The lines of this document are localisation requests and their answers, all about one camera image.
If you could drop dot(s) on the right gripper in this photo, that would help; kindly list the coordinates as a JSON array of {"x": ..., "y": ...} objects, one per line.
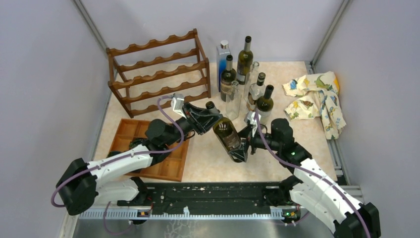
[{"x": 241, "y": 153}]

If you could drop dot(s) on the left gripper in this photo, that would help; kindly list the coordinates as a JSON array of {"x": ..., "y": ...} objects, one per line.
[{"x": 201, "y": 119}]

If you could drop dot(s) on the green wine bottle dark label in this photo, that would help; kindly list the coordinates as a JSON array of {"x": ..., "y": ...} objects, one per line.
[{"x": 225, "y": 133}]

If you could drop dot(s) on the green wine bottle white label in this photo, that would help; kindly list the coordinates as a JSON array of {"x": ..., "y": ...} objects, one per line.
[{"x": 265, "y": 104}]

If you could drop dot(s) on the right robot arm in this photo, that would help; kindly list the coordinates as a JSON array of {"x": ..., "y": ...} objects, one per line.
[{"x": 309, "y": 186}]

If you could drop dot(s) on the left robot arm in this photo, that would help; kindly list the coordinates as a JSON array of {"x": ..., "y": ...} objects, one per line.
[{"x": 86, "y": 184}]

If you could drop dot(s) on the clear square glass bottle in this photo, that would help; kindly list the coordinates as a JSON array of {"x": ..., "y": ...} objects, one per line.
[{"x": 233, "y": 100}]

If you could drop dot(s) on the dark bottle brown label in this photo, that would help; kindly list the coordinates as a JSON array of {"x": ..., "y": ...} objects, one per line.
[{"x": 228, "y": 75}]

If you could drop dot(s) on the wooden wine rack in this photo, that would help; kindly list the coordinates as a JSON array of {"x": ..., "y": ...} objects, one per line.
[{"x": 120, "y": 85}]

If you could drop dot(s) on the clear liquor bottle black cap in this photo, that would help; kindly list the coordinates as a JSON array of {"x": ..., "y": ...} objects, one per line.
[{"x": 255, "y": 91}]

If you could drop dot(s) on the clear tall glass bottle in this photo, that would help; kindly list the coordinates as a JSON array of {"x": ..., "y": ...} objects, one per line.
[{"x": 251, "y": 78}]

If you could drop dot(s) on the blue square glass bottle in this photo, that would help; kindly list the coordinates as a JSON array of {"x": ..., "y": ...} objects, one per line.
[{"x": 223, "y": 51}]

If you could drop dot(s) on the tall green wine bottle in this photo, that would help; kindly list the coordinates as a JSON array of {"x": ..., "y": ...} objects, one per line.
[{"x": 245, "y": 59}]

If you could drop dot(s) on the wooden compartment tray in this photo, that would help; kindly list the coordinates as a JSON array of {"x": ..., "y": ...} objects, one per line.
[{"x": 170, "y": 169}]

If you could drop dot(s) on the dinosaur print cloth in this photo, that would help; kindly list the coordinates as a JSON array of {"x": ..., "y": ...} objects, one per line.
[{"x": 316, "y": 96}]

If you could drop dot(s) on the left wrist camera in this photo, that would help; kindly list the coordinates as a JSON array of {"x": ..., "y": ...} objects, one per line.
[{"x": 177, "y": 102}]

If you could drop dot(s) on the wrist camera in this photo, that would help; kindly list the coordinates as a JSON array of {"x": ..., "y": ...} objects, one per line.
[
  {"x": 177, "y": 102},
  {"x": 252, "y": 119}
]

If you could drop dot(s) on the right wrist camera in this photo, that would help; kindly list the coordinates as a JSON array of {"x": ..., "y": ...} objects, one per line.
[{"x": 252, "y": 119}]

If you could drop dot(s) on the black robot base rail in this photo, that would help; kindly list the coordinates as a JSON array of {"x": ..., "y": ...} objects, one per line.
[{"x": 212, "y": 198}]

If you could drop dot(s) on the aluminium corner frame post right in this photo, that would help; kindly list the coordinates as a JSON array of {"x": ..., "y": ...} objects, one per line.
[{"x": 331, "y": 29}]

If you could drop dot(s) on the aluminium corner frame post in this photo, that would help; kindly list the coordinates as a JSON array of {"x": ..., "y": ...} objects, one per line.
[
  {"x": 90, "y": 24},
  {"x": 331, "y": 29}
]

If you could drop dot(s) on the aluminium corner frame post left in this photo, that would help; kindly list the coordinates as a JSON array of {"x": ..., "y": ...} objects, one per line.
[{"x": 90, "y": 24}]

